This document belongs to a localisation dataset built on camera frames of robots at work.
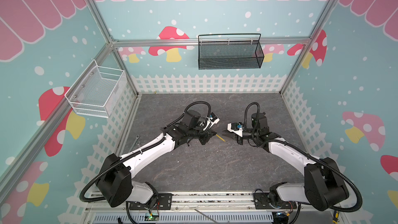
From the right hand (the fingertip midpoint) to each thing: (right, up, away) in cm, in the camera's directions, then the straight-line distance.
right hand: (224, 131), depth 81 cm
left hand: (-6, -2, -3) cm, 6 cm away
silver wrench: (-53, -6, +16) cm, 55 cm away
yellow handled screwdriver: (+49, -37, -11) cm, 63 cm away
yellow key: (-1, -4, +3) cm, 5 cm away
